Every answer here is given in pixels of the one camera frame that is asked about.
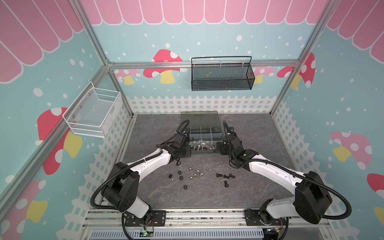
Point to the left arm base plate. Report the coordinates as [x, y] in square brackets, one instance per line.
[154, 218]

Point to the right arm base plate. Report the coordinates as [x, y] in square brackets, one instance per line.
[255, 217]

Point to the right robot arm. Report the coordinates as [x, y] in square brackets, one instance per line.
[311, 198]

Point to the black wire mesh basket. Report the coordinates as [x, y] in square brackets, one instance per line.
[228, 73]

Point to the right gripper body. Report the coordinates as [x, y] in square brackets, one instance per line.
[229, 137]

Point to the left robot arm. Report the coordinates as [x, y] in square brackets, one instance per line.
[119, 190]

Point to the white wire mesh basket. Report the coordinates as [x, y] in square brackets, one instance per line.
[93, 112]

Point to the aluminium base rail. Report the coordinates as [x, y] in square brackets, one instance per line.
[201, 224]

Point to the green plastic organizer box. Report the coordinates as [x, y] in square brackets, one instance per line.
[204, 129]

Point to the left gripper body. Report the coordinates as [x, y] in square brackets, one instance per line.
[185, 152]

